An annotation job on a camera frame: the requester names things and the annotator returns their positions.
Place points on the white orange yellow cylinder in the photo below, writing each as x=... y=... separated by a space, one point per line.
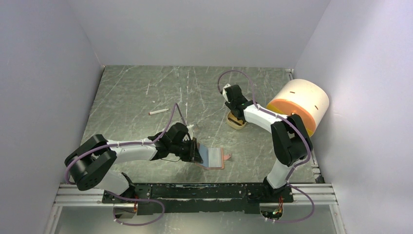
x=303 y=98

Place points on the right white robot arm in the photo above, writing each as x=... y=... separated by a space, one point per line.
x=291 y=142

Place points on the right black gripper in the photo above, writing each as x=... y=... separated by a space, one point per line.
x=228 y=104

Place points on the white pen stick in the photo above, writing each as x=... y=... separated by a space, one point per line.
x=158 y=111

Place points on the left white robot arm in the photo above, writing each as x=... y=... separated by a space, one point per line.
x=90 y=164

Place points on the brown leather card holder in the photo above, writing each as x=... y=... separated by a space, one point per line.
x=213 y=158

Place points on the wooden tray with cards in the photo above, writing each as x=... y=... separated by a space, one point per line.
x=234 y=122

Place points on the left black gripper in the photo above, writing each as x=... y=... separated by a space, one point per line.
x=193 y=155

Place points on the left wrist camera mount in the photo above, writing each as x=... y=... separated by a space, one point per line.
x=191 y=129

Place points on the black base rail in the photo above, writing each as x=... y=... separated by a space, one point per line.
x=207 y=197

